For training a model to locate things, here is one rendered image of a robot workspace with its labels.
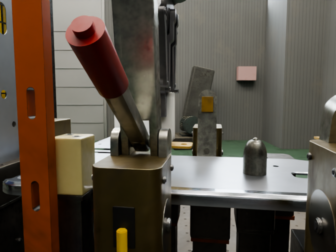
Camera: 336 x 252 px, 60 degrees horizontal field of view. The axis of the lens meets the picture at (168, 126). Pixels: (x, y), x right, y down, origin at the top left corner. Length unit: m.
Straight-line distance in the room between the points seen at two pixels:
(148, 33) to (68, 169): 0.16
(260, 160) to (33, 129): 0.28
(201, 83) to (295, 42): 2.13
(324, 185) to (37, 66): 0.26
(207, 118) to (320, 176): 0.35
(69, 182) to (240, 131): 7.39
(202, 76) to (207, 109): 6.29
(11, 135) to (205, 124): 0.34
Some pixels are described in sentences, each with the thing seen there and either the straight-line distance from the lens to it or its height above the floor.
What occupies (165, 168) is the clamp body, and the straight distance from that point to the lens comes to 0.25.
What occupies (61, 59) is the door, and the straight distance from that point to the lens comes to 7.84.
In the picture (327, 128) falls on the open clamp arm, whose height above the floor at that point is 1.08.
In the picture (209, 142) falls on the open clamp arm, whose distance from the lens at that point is 0.56.
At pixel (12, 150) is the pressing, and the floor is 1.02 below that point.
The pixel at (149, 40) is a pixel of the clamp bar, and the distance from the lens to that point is 0.26.
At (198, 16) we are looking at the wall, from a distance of 7.66.
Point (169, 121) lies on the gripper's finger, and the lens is 0.40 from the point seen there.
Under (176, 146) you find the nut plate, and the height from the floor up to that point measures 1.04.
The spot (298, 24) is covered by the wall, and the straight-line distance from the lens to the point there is 6.82.
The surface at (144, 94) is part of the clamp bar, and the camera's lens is 0.26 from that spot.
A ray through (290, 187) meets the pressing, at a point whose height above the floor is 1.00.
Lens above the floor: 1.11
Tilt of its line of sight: 6 degrees down
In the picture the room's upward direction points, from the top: straight up
